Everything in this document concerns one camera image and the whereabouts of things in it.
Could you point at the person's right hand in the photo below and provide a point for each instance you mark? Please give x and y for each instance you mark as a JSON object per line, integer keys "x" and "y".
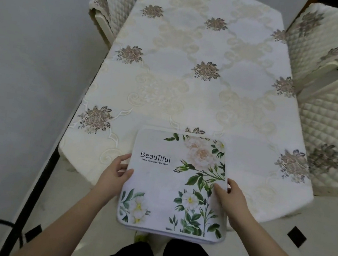
{"x": 236, "y": 207}

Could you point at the person's left forearm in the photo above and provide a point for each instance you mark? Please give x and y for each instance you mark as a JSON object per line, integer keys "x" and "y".
{"x": 63, "y": 233}

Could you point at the person's left hand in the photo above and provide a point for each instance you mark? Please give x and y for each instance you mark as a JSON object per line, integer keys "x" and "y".
{"x": 111, "y": 181}

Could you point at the cloth-covered dining table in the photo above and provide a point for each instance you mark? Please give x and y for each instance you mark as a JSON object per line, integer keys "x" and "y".
{"x": 199, "y": 43}

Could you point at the white green-leaf floral placemat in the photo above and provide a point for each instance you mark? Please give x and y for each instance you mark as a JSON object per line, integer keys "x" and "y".
{"x": 154, "y": 187}

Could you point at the table with cream tablecloth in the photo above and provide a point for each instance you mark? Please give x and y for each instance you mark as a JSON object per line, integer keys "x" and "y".
{"x": 167, "y": 94}

